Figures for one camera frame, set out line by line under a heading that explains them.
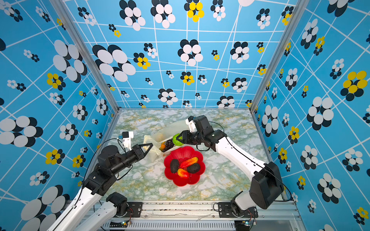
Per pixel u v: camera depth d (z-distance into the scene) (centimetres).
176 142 75
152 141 72
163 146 93
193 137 67
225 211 72
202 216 72
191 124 72
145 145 66
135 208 74
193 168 83
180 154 93
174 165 84
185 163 87
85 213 47
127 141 63
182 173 83
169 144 94
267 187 41
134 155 60
